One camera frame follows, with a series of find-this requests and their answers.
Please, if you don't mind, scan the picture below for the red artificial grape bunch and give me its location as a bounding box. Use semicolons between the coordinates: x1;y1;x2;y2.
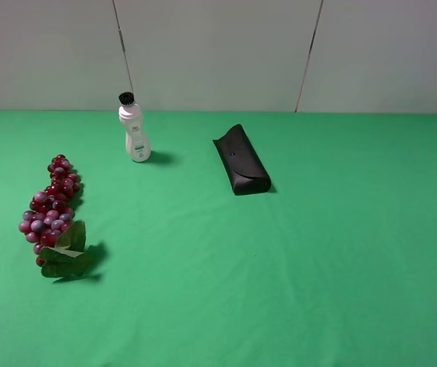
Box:
18;154;98;279

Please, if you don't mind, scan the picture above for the black glasses case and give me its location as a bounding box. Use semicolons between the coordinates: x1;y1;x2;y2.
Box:
213;124;272;196

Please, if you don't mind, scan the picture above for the white bottle with black cap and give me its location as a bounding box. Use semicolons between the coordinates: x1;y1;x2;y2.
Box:
118;92;152;162

